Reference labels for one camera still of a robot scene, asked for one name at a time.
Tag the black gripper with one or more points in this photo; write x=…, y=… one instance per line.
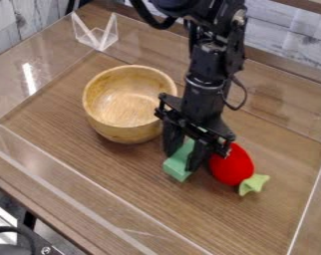
x=194, y=116

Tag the green rectangular block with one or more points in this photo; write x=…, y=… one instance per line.
x=174, y=165

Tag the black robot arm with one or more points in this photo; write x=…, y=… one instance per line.
x=216, y=24

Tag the light wooden bowl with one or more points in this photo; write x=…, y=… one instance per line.
x=121, y=98

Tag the red plush strawberry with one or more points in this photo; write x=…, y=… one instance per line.
x=236, y=171

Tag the clear acrylic tray wall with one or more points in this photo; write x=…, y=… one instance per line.
x=105, y=224

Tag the clear acrylic corner bracket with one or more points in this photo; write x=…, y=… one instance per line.
x=97, y=38

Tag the black table leg bracket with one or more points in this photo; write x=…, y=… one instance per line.
x=50, y=243

